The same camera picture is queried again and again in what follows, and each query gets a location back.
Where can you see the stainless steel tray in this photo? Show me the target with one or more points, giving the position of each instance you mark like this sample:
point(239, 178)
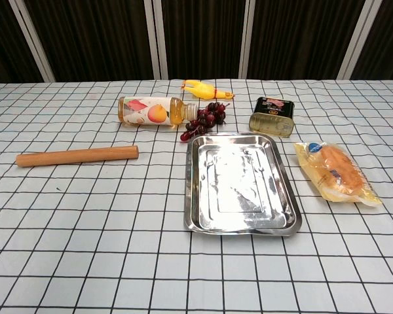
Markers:
point(239, 183)

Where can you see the packaged bread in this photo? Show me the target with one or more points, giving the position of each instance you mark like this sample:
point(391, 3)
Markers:
point(339, 171)

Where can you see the dark folding screen with white frames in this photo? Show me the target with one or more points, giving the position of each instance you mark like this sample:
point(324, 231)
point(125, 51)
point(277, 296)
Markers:
point(196, 39)

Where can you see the peach juice bottle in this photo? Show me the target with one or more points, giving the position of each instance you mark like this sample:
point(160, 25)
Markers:
point(150, 111)

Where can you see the black luncheon meat can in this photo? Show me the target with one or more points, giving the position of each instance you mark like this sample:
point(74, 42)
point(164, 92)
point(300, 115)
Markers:
point(272, 116)

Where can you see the wooden rolling pin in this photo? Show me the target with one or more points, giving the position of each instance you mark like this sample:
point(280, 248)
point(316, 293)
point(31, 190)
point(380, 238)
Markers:
point(77, 156)

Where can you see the yellow rubber chicken toy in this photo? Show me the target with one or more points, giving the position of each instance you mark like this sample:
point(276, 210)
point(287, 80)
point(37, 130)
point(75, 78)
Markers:
point(205, 89)

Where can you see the white black checked tablecloth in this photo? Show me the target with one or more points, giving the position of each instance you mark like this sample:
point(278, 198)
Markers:
point(85, 245)

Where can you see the dark red grape bunch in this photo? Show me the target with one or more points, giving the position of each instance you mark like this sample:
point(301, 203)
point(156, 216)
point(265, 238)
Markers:
point(205, 119)

